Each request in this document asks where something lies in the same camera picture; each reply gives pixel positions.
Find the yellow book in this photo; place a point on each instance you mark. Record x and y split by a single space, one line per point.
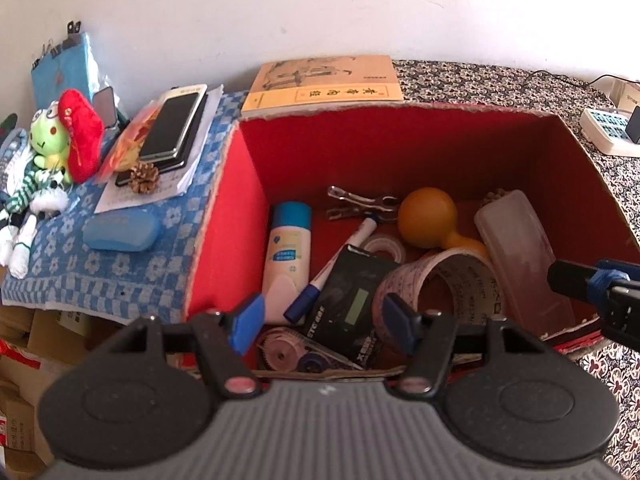
350 75

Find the striped grey pouch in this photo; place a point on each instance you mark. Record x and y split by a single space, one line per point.
11 160

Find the green frog plush toy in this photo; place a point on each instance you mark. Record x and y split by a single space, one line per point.
47 140

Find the patterned floral tablecloth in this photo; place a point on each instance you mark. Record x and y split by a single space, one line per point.
500 90

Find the blue notebook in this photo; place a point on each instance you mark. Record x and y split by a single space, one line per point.
60 70

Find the clear tape roll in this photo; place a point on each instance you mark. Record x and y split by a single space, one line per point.
395 250

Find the small grey device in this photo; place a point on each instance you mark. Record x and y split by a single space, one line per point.
106 105

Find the white paper sheets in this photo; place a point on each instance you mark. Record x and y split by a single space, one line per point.
115 200

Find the blue checked cloth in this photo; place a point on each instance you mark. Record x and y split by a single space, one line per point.
125 280

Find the correction tape dispenser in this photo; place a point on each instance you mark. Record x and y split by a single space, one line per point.
285 350

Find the brown pine cone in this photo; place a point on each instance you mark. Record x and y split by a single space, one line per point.
495 195
144 177

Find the white bottle with blue cap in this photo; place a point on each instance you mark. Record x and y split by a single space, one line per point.
287 255

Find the orange gourd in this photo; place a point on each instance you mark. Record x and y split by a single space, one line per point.
425 217

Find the clear plastic case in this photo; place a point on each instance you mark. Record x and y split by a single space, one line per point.
520 255

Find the silver phone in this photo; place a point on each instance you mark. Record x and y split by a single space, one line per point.
170 125

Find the red cardboard box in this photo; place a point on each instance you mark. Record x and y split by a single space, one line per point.
400 150

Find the orange plastic packet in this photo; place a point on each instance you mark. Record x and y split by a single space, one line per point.
125 145

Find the metal clothes clip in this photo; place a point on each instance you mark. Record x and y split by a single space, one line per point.
350 212
360 195

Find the black electronic device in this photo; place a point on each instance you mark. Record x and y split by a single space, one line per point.
340 290

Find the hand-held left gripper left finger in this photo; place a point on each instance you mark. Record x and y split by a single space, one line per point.
247 322

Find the white pen with blue cap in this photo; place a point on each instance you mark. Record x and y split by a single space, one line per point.
320 280

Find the printed pink tape roll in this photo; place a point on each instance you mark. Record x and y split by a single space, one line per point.
405 280

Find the black charger adapter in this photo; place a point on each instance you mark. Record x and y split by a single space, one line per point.
635 125

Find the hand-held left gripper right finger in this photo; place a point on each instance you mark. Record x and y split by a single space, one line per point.
400 322

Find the black phone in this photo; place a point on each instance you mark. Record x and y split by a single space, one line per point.
165 166

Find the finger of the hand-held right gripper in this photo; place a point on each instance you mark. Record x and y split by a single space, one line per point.
570 280
620 266

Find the white power strip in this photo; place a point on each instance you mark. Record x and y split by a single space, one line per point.
600 135

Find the blue oval case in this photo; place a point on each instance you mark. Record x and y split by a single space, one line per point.
122 230

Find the white carton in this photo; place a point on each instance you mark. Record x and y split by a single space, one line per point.
625 94

